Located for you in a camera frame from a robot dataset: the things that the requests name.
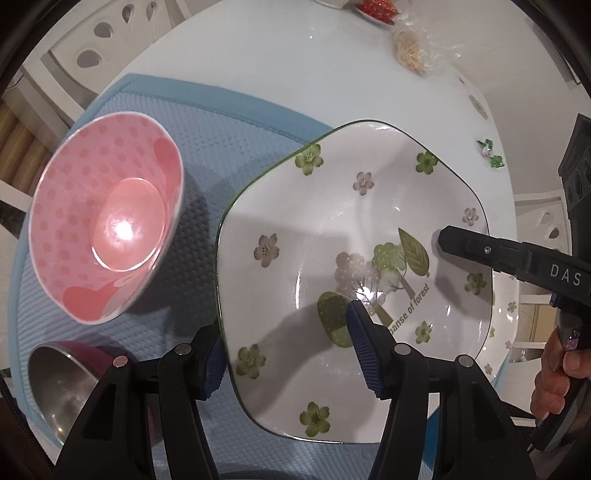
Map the person's right hand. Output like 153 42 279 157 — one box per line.
530 323 589 421

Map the blue textured mat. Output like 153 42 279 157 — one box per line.
9 71 513 480

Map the pink polka dot bowl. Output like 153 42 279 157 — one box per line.
28 112 185 326

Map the white floral plate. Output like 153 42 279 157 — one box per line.
215 119 496 445
475 270 522 386

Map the white chair with teardrop holes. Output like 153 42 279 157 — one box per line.
21 0 195 112
512 189 575 252

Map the red saucer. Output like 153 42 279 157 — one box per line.
358 7 398 25

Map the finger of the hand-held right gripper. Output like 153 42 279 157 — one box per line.
437 225 591 301

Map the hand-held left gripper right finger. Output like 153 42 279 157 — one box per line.
346 300 539 480

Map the beige striped curtain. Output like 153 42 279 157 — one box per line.
0 99 51 185

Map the steel bowl with pink outside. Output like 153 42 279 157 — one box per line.
28 340 155 446

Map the clear plastic snack bag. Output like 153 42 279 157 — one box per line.
390 7 455 77

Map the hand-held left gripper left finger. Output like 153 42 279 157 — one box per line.
52 323 227 480

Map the red lidded cup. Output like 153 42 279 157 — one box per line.
355 0 400 21

